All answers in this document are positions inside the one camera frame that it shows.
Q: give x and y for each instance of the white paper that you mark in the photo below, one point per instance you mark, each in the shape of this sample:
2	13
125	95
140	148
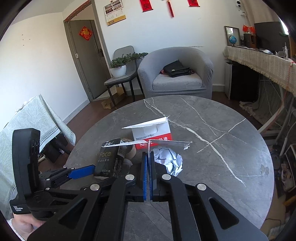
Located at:
173	162

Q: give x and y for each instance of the wall calendar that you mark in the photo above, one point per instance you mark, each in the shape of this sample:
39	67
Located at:
114	14

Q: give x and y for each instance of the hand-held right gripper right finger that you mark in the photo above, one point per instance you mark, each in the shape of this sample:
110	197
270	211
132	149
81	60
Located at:
152	180

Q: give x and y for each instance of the beige lace desk cover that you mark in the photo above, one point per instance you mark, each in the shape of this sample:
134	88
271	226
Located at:
254	60

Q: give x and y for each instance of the small blue globe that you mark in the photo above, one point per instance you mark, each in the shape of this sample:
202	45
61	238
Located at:
232	39

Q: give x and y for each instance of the black cabinet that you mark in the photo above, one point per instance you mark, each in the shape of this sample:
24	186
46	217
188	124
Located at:
245	81

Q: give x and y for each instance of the white security camera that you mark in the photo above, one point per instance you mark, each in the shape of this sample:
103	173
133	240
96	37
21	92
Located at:
239	4

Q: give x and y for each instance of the white red cardboard box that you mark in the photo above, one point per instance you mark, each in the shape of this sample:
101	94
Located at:
150	134

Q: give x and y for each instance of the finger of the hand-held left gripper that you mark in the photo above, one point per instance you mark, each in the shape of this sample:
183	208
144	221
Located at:
53	182
82	172

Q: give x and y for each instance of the dark speaker box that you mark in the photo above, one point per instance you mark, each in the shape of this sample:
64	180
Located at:
249	41

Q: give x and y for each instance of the red wall scroll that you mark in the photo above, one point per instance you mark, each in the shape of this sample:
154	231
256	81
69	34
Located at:
146	5
192	2

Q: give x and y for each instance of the grey door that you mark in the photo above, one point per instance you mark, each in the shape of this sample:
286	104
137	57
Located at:
92	60

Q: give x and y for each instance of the round grey marble table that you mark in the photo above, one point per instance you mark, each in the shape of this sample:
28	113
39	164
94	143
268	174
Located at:
208	120

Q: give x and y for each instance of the flat brown cardboard box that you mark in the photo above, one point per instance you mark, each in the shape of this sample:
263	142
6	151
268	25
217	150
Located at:
108	103

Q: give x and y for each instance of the grey armchair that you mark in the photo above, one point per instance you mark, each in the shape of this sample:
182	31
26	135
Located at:
148	69

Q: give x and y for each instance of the wooden picture frame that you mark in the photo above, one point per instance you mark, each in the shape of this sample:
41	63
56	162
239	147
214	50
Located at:
227	30

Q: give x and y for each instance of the red diamond door decoration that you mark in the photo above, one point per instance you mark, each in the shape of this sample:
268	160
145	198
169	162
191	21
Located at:
85	33

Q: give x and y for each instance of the brown cardboard tape core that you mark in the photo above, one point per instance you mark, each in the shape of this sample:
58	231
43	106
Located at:
130	153

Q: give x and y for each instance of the potted plant in white pot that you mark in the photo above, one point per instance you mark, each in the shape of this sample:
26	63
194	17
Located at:
118	70

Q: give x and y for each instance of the grey dining chair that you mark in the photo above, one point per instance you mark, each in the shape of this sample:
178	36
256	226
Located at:
126	52

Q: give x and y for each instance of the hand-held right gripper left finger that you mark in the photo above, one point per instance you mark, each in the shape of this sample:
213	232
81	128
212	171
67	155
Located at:
144	180

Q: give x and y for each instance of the red hanging knot ornament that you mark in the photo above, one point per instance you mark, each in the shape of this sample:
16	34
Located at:
171	9

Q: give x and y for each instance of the small red flags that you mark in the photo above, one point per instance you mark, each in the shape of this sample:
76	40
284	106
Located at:
248	29

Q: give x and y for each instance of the black bag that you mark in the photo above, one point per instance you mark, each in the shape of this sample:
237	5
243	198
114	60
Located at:
175	68

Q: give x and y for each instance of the black monitor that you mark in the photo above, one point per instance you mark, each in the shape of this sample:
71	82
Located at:
268	34

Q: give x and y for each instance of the black tissue pack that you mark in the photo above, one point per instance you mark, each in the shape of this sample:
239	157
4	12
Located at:
108	160

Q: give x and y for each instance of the person's left hand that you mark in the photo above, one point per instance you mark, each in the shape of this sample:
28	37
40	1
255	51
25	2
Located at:
23	226

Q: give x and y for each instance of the black dining table leg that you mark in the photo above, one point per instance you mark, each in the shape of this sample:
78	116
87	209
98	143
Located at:
63	147

